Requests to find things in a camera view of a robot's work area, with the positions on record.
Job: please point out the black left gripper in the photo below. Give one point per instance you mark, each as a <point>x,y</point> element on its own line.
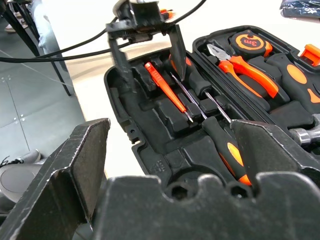
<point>140,22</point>

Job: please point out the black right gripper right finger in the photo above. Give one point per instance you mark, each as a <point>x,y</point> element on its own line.
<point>265,147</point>

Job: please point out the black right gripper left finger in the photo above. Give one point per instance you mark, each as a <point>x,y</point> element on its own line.
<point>82,155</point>

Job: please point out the orange black loose tool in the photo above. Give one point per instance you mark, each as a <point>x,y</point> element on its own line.
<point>167,13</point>

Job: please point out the black plastic tool case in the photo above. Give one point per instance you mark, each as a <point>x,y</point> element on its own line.
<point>155,120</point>

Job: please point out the orange tester pen screwdriver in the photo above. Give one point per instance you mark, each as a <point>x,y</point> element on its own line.
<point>163,87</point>

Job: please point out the thin-shaft black orange screwdriver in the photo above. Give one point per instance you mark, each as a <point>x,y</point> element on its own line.
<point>225,142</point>

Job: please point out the grey sneaker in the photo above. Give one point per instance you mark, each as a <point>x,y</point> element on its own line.
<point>27,158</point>

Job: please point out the grey round robot body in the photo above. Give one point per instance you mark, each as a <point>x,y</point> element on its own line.
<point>17,180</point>

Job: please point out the black orange hammer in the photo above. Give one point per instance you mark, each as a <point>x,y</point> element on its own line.
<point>296,75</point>

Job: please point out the orange black tape measure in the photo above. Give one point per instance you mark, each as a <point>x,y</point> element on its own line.
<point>250,42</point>

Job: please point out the person in light jeans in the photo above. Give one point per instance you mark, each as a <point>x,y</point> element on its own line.
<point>45,27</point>

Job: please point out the black table leg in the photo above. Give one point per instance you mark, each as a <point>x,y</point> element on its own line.
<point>37,45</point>

